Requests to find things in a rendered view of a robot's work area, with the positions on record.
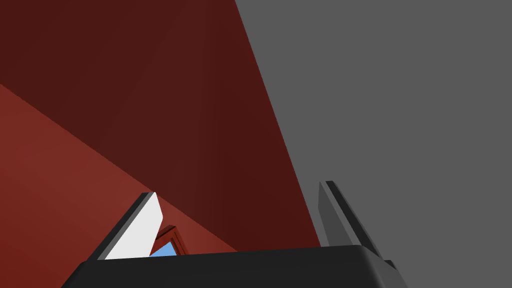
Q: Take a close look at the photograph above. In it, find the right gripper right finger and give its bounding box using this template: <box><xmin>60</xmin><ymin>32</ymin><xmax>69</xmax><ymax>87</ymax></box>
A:
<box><xmin>317</xmin><ymin>180</ymin><xmax>383</xmax><ymax>259</ymax></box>

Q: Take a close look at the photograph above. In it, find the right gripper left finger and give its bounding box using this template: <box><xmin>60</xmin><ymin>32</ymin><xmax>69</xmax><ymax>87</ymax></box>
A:
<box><xmin>86</xmin><ymin>191</ymin><xmax>164</xmax><ymax>262</ymax></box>

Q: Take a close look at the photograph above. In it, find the red framed window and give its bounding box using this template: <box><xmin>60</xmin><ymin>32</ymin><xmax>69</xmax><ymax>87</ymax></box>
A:
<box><xmin>149</xmin><ymin>225</ymin><xmax>190</xmax><ymax>258</ymax></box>

